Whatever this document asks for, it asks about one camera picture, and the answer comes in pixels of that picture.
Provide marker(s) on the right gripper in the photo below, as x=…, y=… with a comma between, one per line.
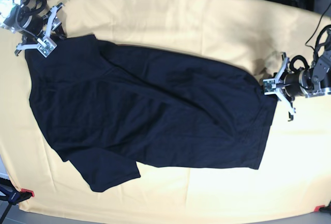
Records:
x=49, y=26

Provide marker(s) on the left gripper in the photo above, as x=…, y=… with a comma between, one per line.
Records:
x=289, y=86

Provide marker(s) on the dark navy T-shirt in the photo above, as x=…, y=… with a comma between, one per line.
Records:
x=105, y=108

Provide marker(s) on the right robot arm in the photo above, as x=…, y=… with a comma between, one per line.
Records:
x=16, y=16

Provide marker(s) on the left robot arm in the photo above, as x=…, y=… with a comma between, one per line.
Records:
x=316, y=76

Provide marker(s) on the red clamp right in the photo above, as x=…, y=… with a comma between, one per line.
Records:
x=323, y=208

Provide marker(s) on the red blue clamp left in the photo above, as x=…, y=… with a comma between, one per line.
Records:
x=13, y=197

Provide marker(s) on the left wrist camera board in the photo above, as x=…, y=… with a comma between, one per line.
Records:
x=269, y=86

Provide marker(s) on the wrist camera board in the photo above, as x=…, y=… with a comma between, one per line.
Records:
x=48, y=48
x=269, y=86

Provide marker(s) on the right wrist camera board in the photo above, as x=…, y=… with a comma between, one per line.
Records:
x=48, y=48

